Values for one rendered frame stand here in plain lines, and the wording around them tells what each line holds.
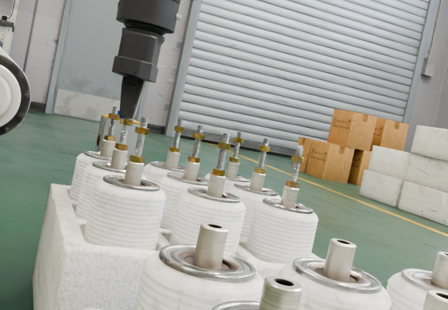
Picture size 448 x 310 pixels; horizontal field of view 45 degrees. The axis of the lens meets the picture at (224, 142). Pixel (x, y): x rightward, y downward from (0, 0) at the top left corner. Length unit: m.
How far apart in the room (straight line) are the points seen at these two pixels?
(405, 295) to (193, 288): 0.21
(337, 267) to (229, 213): 0.28
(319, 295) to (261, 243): 0.35
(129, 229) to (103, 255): 0.05
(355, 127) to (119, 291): 4.00
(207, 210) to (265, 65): 5.66
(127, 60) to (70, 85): 5.05
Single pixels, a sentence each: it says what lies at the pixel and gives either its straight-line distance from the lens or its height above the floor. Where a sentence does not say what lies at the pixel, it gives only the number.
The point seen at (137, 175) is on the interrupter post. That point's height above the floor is 0.27.
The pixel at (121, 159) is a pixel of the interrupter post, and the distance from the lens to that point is 0.82.
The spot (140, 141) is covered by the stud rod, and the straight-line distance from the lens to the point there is 0.71.
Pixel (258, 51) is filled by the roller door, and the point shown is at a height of 1.15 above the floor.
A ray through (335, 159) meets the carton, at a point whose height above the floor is 0.18.
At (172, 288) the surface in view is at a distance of 0.39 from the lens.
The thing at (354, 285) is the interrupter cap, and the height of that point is 0.25.
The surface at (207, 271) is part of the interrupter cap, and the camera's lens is 0.40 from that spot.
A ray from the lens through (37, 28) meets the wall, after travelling 5.82.
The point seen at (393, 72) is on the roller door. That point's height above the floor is 1.32.
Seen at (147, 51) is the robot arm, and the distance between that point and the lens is 0.79.
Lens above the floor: 0.37
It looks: 3 degrees down
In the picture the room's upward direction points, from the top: 12 degrees clockwise
